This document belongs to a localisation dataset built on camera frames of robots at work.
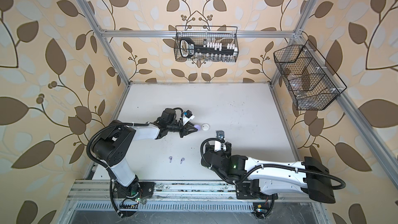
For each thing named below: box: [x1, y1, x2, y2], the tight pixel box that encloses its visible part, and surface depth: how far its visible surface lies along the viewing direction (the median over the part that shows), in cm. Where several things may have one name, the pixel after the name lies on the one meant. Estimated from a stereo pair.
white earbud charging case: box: [201, 122, 211, 132], surface depth 97 cm
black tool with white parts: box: [179, 37, 238, 59], surface depth 84 cm
